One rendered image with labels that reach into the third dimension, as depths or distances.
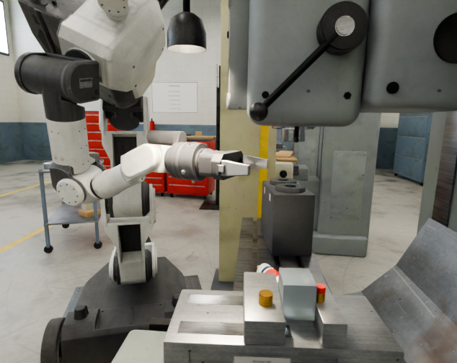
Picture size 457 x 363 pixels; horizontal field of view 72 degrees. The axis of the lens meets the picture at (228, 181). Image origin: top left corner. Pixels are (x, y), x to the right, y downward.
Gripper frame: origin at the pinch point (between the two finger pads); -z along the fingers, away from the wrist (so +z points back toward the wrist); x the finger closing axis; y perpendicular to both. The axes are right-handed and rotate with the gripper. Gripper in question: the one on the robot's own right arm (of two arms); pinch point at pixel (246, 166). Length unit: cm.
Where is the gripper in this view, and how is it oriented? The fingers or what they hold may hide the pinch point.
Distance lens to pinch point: 67.6
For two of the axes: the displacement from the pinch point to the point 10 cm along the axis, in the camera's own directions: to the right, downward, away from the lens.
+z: -9.0, -1.0, 4.3
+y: -0.1, 9.8, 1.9
